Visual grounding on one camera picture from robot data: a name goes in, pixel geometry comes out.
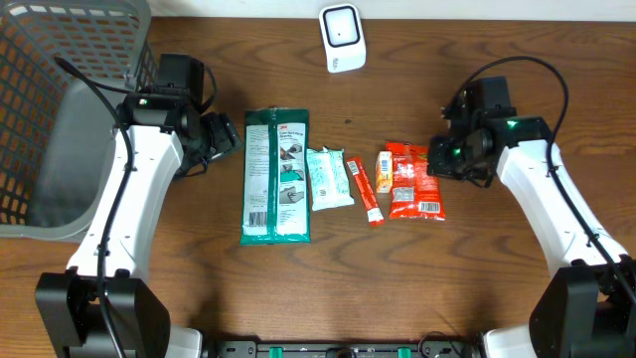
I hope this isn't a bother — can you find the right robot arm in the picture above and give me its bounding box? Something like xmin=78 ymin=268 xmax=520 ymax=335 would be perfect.
xmin=427 ymin=77 xmax=635 ymax=357

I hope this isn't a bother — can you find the light green wipes pack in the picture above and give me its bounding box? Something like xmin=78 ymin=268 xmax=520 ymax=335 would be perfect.
xmin=307 ymin=147 xmax=355 ymax=211

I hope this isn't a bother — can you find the white barcode scanner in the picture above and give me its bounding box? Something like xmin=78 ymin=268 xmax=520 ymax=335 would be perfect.
xmin=318 ymin=3 xmax=367 ymax=74

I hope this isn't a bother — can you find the green and white package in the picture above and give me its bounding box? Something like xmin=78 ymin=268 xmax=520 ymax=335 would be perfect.
xmin=239 ymin=107 xmax=310 ymax=246

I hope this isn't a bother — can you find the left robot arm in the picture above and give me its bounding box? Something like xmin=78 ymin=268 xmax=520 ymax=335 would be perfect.
xmin=35 ymin=54 xmax=242 ymax=357

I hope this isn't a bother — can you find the red and white snack packet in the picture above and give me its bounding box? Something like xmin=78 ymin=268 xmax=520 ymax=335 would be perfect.
xmin=346 ymin=156 xmax=385 ymax=227

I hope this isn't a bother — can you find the red snack bag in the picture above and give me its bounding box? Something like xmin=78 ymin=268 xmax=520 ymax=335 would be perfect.
xmin=386 ymin=142 xmax=446 ymax=221

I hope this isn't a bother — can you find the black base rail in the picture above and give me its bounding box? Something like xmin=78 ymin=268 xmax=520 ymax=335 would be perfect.
xmin=208 ymin=338 xmax=483 ymax=358

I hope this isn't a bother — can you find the grey plastic mesh basket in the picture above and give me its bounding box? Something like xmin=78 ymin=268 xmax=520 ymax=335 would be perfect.
xmin=1 ymin=0 xmax=157 ymax=243

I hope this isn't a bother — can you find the orange and white snack packet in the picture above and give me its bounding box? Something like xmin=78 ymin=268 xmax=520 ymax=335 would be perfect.
xmin=376 ymin=151 xmax=394 ymax=194

